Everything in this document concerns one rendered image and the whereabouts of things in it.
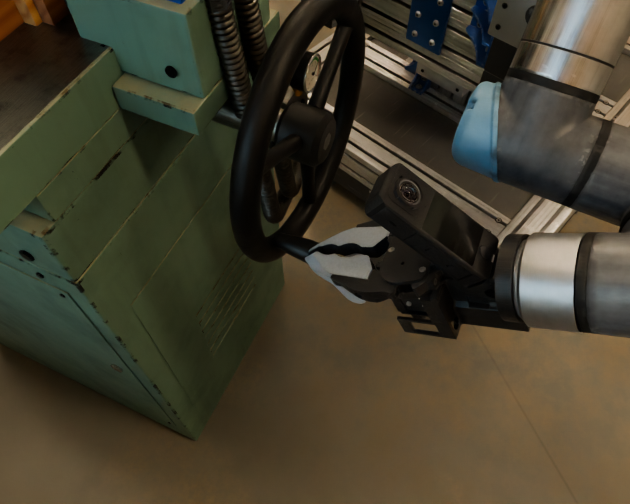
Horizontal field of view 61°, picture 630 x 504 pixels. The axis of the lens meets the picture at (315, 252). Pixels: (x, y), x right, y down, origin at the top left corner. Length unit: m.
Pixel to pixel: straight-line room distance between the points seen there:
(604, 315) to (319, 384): 0.95
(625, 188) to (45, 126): 0.48
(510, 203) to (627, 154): 0.90
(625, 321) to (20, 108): 0.50
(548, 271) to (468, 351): 0.97
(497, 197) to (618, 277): 0.97
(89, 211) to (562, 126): 0.46
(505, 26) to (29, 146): 0.71
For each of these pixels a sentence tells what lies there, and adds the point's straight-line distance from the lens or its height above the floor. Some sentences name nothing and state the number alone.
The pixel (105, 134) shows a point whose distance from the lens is 0.59.
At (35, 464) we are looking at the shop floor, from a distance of 1.38.
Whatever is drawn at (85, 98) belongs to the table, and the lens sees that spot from 0.56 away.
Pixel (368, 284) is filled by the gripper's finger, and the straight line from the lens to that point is 0.47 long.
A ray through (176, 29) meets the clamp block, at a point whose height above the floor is 0.94.
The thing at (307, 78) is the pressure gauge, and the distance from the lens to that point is 0.88.
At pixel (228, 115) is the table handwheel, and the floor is 0.82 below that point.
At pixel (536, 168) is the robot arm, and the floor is 0.90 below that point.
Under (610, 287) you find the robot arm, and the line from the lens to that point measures 0.41.
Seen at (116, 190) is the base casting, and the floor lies 0.76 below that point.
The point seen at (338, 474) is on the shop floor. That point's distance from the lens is 1.24.
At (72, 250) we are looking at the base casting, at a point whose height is 0.75.
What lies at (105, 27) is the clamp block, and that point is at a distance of 0.56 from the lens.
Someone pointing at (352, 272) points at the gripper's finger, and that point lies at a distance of 0.49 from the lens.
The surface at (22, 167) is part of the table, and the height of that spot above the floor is 0.88.
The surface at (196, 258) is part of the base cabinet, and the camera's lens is 0.86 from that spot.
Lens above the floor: 1.22
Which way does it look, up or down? 57 degrees down
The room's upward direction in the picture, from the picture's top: straight up
